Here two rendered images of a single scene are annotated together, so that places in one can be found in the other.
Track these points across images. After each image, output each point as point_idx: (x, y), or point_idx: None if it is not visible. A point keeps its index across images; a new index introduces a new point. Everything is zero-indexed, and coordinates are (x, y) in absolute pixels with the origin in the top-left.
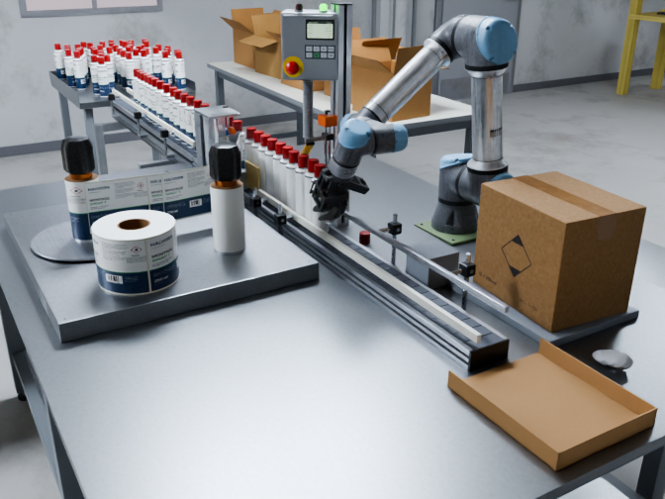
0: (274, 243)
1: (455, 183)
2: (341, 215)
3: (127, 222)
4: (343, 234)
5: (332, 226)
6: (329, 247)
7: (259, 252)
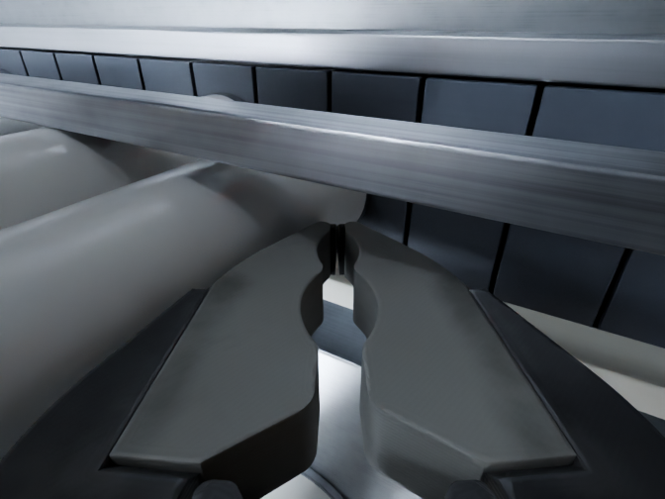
0: (333, 407)
1: None
2: (566, 353)
3: None
4: (429, 46)
5: (266, 37)
6: (563, 308)
7: (387, 498)
